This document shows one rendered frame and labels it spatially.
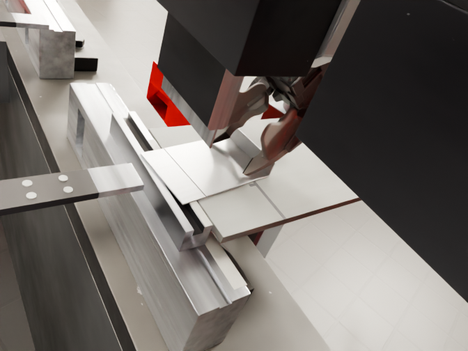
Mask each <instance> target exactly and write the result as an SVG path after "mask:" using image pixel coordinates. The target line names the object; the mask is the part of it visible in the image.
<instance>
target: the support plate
mask: <svg viewBox="0 0 468 351"><path fill-rule="evenodd" d="M278 120H279V118H273V119H263V120H248V121H247V122H246V123H245V124H244V126H243V127H240V128H239V129H240V130H241V131H242V132H243V133H244V134H245V135H247V136H248V137H249V138H250V139H251V140H252V141H253V142H254V143H255V144H256V145H257V146H258V147H259V148H260V149H261V150H262V147H261V142H260V136H261V134H262V132H263V130H264V129H265V127H266V126H267V124H268V123H271V122H278ZM148 131H149V133H150V135H151V136H152V137H153V138H154V140H155V141H156V142H157V144H158V145H159V147H160V148H161V149H162V148H168V147H172V146H178V145H182V144H186V143H192V142H195V141H202V138H201V137H200V136H199V135H198V133H197V132H196V130H195V129H194V128H193V127H192V126H191V125H186V126H176V127H159V128H150V129H148ZM256 183H257V184H258V185H259V186H260V188H261V189H262V190H263V191H264V192H265V193H266V194H267V196H268V197H269V198H270V199H271V201H272V202H273V203H274V204H275V206H276V207H278V209H279V210H280V211H281V212H282V214H283V215H284V216H285V217H286V219H283V217H282V216H281V215H280V214H279V213H278V212H277V211H276V209H275V208H274V207H273V206H272V204H271V203H270V202H269V201H268V200H267V199H266V198H265V196H264V195H263V194H262V192H261V191H260V190H259V189H258V188H257V186H253V187H250V186H249V184H253V182H250V183H247V184H245V185H241V186H239V187H236V188H233V189H229V190H227V191H224V192H221V193H218V194H215V195H212V196H209V197H205V198H202V199H200V200H197V203H198V204H199V205H200V207H201V208H202V210H203V211H204V213H205V214H206V216H207V217H208V219H209V220H210V221H211V223H212V228H211V230H212V232H213V233H214V234H215V236H216V237H217V239H218V240H219V242H220V243H224V242H227V241H231V240H234V239H237V238H240V237H244V236H247V235H250V234H253V233H257V232H260V231H264V230H267V229H269V228H274V227H276V226H280V225H283V224H287V223H290V222H292V221H296V220H299V219H303V218H306V217H310V216H312V215H316V214H319V213H321V212H326V211H328V210H333V209H335V208H339V207H342V206H344V205H349V204H351V203H355V202H358V201H362V200H361V199H360V198H359V197H358V196H357V195H356V194H355V193H354V192H353V191H352V190H351V189H350V188H349V187H348V186H347V185H346V184H345V183H344V182H343V181H342V180H341V179H340V178H339V177H338V176H337V175H335V174H334V173H333V172H332V171H331V170H330V169H329V168H328V167H327V166H326V165H325V164H324V163H323V162H322V161H321V160H320V159H319V158H318V157H317V156H316V155H315V154H314V153H313V152H312V151H310V150H309V149H308V148H307V147H306V146H305V145H304V144H303V143H302V144H300V145H299V146H298V147H296V149H294V150H293V151H292V152H290V153H287V154H286V155H284V156H283V157H282V158H281V159H279V160H278V161H276V164H275V165H274V168H273V169H272V172H271V174H270V176H268V177H266V178H262V179H260V180H256Z"/></svg>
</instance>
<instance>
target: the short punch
mask: <svg viewBox="0 0 468 351"><path fill-rule="evenodd" d="M157 68H158V69H159V71H160V72H161V73H162V74H163V75H164V76H163V80H162V86H161V88H162V89H163V91H164V92H165V93H166V94H167V95H168V97H169V98H170V99H171V101H172V102H173V103H174V105H175V106H176V107H177V108H178V109H179V111H180V112H181V113H182V115H183V116H184V117H185V118H186V119H187V121H188V122H189V123H190V125H191V126H192V127H193V128H194V129H195V130H196V132H197V133H198V135H199V136H200V137H201V138H202V140H204V142H205V143H206V145H207V146H208V147H209V148H211V147H212V144H213V141H214V139H215V135H216V133H217V130H222V129H224V128H225V127H226V126H227V125H228V122H229V119H230V117H231V114H232V111H233V107H234V106H235V102H236V99H237V96H238V94H239V92H240V88H241V85H242V82H243V80H244V77H235V76H233V75H232V74H231V73H230V72H229V71H228V70H227V69H226V68H225V67H224V66H223V65H222V64H221V63H220V62H219V61H218V60H217V59H216V58H215V57H214V56H213V55H211V53H210V52H209V51H208V50H207V49H206V48H205V47H204V46H202V44H201V43H200V42H199V41H198V40H197V39H195V37H194V36H193V35H192V34H191V33H190V32H188V31H187V30H186V29H185V28H184V27H183V26H182V25H181V24H180V23H179V22H178V21H177V20H176V19H175V18H174V17H173V16H172V15H171V14H170V13H169V12H168V13H167V18H166V24H165V28H164V35H163V38H162V45H161V49H160V53H159V59H158V63H157Z"/></svg>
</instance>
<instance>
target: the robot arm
mask: <svg viewBox="0 0 468 351"><path fill-rule="evenodd" d="M329 64H330V62H328V63H326V64H323V65H320V66H318V67H316V68H311V69H310V70H309V73H308V75H307V76H306V77H256V78H255V79H254V80H253V81H252V82H251V84H250V85H249V87H248V89H247V90H245V91H240V92H239V94H238V96H237V99H236V102H235V106H234V107H233V111H232V114H231V117H230V119H229V122H228V125H227V126H226V127H225V128H224V129H222V130H217V133H216V135H215V138H214V141H213V144H214V143H217V142H220V141H223V140H226V139H229V138H230V137H231V135H232V133H233V132H234V131H236V129H238V128H240V127H243V126H244V124H245V123H246V122H247V121H248V120H249V119H250V118H252V117H254V116H258V115H261V114H262V113H264V112H265V111H267V110H268V107H269V96H270V95H271V94H272V97H273V98H274V101H275V102H279V101H282V100H283V108H284V109H285V110H286V113H285V114H284V116H282V117H280V119H279V120H278V122H271V123H268V124H267V126H266V127H265V129H264V130H263V132H262V134H261V136H260V142H261V147H262V150H261V151H260V152H259V154H258V155H256V156H255V157H254V158H252V159H251V161H250V162H249V163H248V165H247V167H246V168H245V170H244V171H243V172H242V173H243V174H244V175H246V176H250V175H251V174H254V173H257V172H259V171H261V170H263V169H265V168H266V167H268V166H270V165H271V164H273V163H275V162H276V161H278V160H279V159H281V158H282V157H283V156H284V155H286V154H287V153H290V152H292V151H293V150H294V149H296V147H298V146H299V145H300V144H302V142H301V141H300V140H299V139H298V138H297V137H296V136H295V133H296V131H297V129H298V127H299V125H300V123H301V121H302V119H303V117H304V114H305V113H306V110H307V109H308V107H309V105H310V103H311V101H312V99H313V96H314V95H315V92H316V90H317V88H318V86H319V84H320V82H321V80H322V78H323V76H324V74H325V72H326V70H327V68H328V66H329Z"/></svg>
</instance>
